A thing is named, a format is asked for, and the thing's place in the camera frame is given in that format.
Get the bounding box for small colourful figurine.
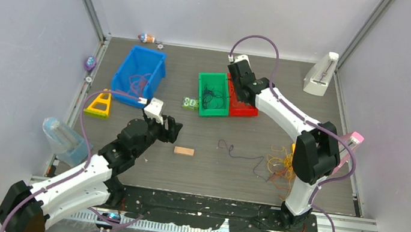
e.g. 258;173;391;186
137;33;156;43

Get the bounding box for white metronome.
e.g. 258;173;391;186
303;52;339;96

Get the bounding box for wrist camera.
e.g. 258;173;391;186
142;98;165;124
228;54;251;65

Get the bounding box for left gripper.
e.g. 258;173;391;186
132;107;183;163

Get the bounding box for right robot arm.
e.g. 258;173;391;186
228;58;340;231

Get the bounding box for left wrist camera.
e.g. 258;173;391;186
142;98;165;124

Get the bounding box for purple round toy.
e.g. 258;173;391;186
84;56;97;72

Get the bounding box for green monster toy block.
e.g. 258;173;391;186
181;97;199;110

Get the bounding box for yellow triangle ladder toy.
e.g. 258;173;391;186
82;89;112;120

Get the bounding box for red plastic bin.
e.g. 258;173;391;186
227;73;259;117

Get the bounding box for yellow ladder toy right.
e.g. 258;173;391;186
291;143;296;154

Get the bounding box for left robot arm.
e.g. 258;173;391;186
0;114;183;232

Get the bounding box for clear plastic container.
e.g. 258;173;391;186
42;117;90;167

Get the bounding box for orange cable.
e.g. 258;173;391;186
268;164;297;203

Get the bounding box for blue plastic bin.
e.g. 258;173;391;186
111;46;166;109

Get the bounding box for small wooden block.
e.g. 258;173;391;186
174;146;195;156

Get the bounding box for dark cable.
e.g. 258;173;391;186
200;83;230;113

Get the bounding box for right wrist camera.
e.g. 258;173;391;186
228;54;251;65

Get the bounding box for green plastic bin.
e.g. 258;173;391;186
198;72;230;117

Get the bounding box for pink metronome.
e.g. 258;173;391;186
332;132;364;174

